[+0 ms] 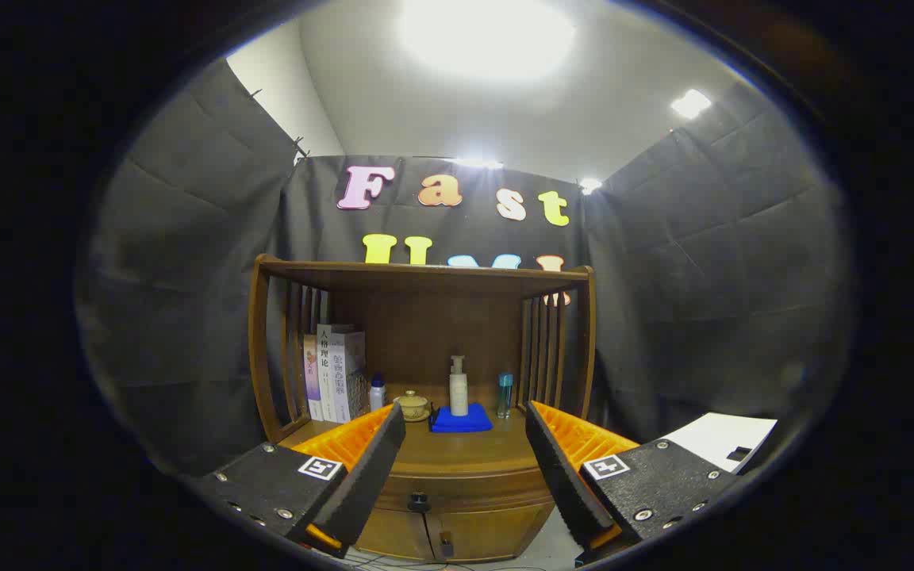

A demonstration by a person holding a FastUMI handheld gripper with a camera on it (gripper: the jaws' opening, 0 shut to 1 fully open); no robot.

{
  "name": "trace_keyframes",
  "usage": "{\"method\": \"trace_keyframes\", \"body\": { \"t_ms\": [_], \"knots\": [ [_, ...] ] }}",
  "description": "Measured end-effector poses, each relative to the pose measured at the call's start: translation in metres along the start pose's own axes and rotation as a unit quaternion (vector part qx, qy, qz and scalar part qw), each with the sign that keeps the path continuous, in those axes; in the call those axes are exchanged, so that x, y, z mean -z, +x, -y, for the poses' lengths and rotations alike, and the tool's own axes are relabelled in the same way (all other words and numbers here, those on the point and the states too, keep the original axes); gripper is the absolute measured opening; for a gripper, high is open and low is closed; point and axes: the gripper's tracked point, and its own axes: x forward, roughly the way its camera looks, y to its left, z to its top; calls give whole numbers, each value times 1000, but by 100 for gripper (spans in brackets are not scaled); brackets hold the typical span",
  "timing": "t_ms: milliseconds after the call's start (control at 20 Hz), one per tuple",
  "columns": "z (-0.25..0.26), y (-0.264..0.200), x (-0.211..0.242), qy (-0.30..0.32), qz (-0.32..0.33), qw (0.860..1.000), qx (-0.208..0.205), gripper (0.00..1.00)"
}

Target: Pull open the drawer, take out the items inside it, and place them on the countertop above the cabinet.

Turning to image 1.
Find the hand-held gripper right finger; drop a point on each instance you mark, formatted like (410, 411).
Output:
(564, 476)

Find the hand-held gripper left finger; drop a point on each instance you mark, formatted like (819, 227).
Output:
(370, 476)

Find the black drawer knob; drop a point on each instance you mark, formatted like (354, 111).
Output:
(419, 501)

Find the wooden drawer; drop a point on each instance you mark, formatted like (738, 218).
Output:
(489, 488)

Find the wooden countertop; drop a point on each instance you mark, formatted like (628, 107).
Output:
(465, 452)

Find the wooden cabinet with slatted sides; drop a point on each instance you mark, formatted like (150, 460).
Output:
(441, 317)

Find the white bottle blue cap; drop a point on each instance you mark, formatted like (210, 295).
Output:
(377, 395)

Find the yellow lidded teacup with saucer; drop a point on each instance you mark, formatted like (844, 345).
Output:
(412, 406)

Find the clear blue bottle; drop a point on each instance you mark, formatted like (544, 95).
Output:
(505, 396)

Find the thick white patterned book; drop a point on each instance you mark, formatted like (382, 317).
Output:
(347, 373)

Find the blue folded cloth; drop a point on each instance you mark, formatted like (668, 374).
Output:
(461, 423)

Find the purple book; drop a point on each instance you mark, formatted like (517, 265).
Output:
(311, 381)

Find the thin white book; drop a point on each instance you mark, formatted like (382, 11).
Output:
(325, 373)

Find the white pump bottle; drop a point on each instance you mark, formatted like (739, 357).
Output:
(458, 392)

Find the white grey floor unit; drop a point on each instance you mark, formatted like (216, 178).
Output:
(711, 440)

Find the small ceiling light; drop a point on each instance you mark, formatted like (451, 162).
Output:
(691, 103)
(477, 162)
(589, 185)

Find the large round ceiling light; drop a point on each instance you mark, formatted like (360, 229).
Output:
(485, 36)

